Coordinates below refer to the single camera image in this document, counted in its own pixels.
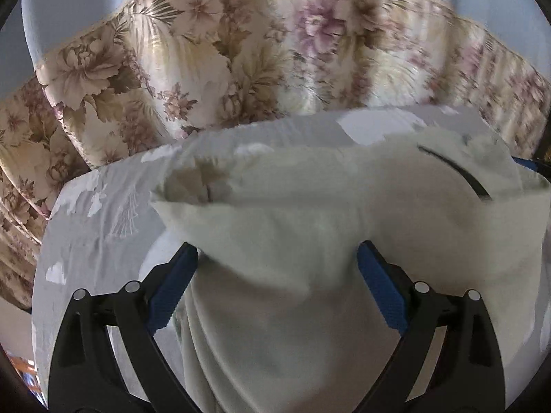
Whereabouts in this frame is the floral bedspread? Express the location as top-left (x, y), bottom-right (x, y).
top-left (0, 0), bottom-right (551, 310)

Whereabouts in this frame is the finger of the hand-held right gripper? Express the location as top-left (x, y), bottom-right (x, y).
top-left (513, 157), bottom-right (551, 180)

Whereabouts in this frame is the grey printed bed sheet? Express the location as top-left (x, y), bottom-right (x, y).
top-left (32, 105), bottom-right (513, 413)

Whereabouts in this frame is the wooden chair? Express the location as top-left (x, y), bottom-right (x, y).
top-left (8, 354), bottom-right (43, 398)

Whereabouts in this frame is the light green garment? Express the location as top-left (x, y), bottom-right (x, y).
top-left (150, 131), bottom-right (551, 413)

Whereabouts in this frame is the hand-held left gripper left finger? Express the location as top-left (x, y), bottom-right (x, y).
top-left (47, 242), bottom-right (203, 413)

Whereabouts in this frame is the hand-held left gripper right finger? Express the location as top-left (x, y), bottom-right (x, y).
top-left (357, 241), bottom-right (505, 413)

